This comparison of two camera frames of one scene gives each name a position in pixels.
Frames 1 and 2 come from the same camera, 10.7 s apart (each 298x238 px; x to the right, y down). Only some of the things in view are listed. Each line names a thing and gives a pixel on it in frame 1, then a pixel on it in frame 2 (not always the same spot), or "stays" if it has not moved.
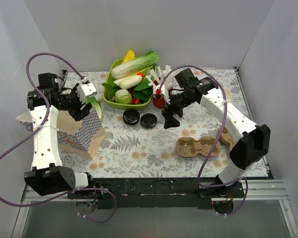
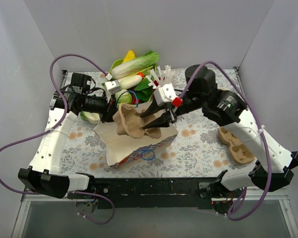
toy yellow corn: (129, 55) stays
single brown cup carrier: (187, 147) → (129, 122)
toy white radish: (128, 82) stays
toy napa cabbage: (135, 66) stays
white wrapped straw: (166, 79) stays
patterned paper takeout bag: (84, 137) → (121, 149)
